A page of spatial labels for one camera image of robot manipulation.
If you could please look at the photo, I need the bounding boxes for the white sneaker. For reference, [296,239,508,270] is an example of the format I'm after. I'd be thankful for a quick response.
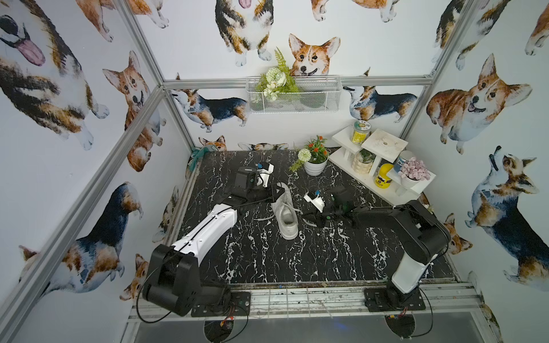
[272,182,298,240]

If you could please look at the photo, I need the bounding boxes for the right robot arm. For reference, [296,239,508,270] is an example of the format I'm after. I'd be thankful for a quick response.
[303,187,451,310]

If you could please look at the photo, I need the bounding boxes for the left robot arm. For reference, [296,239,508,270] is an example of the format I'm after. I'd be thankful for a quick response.
[137,162,282,317]

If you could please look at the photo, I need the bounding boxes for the white pot orange flowers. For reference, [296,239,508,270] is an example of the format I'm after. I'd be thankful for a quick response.
[289,135,330,177]

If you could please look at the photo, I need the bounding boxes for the cream bumpy pot plant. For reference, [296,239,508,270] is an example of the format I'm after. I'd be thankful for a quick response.
[352,149,376,175]

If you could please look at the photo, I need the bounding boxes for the teal cloth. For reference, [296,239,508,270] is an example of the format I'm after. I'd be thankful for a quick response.
[187,147,212,173]

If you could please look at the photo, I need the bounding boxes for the yellow round container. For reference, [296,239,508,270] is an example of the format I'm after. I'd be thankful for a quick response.
[374,163,393,189]

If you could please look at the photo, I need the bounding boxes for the white stepped shelf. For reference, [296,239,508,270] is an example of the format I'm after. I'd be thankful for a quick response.
[329,126,436,205]

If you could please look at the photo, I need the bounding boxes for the clear jar yellow label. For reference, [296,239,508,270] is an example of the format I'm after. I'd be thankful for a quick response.
[351,120,371,145]

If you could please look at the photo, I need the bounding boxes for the pink flowers white pot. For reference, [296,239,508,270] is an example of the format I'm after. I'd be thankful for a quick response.
[398,157,431,190]

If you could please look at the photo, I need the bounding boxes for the blue white can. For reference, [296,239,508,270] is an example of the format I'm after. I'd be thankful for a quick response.
[393,150,415,172]

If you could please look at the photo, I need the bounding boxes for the white green artificial flowers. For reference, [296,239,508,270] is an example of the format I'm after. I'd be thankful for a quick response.
[254,47,301,101]

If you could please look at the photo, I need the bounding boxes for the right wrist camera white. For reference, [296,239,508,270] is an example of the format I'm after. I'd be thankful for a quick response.
[304,190,325,213]

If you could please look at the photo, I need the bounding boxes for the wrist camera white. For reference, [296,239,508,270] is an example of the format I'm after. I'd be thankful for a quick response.
[256,162,275,188]
[304,190,325,213]

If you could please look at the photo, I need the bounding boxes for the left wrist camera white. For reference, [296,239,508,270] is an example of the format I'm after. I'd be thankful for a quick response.
[256,162,275,188]

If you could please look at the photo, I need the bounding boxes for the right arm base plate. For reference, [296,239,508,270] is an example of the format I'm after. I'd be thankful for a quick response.
[363,287,426,312]

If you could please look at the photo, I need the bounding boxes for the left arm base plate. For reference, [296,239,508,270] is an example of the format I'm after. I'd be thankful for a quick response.
[191,290,252,317]

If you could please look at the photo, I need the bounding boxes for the white wire basket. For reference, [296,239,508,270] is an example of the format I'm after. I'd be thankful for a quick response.
[246,76,343,114]

